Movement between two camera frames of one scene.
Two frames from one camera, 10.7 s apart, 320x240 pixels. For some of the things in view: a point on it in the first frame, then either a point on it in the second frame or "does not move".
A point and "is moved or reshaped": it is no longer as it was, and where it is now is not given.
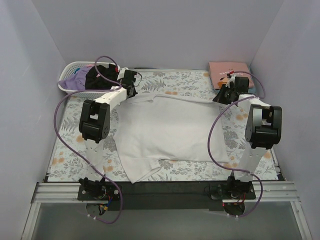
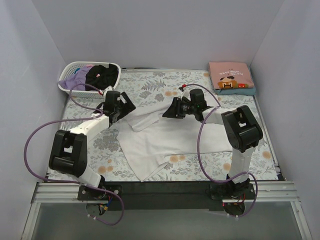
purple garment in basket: x=76 y=81 does not move
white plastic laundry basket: x=70 y=68 does not move
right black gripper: x=221 y=97 → x=176 y=109
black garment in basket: x=93 y=81 does not move
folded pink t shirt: x=222 y=73 does not move
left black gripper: x=131 y=90 → x=122 y=106
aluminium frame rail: x=69 y=192 does not move
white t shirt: x=152 y=127 is moved or reshaped
